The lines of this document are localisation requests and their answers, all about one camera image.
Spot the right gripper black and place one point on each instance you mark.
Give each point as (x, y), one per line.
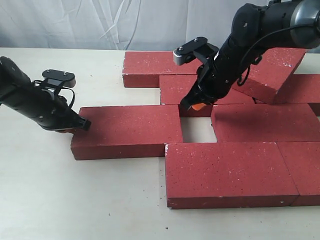
(227, 67)

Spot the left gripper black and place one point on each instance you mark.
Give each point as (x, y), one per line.
(49, 111)

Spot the red brick moved to row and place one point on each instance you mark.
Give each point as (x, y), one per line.
(174, 87)

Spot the red brick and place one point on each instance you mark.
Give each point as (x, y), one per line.
(303, 162)
(227, 175)
(301, 89)
(266, 78)
(293, 122)
(142, 69)
(132, 131)

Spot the right robot arm dark grey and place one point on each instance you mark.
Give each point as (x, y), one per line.
(254, 30)

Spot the left robot arm dark grey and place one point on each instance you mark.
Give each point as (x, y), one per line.
(11, 74)

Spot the red brick under back stack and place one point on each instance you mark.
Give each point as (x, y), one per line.
(142, 69)

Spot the white backdrop cloth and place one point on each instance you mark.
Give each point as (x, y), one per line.
(134, 25)

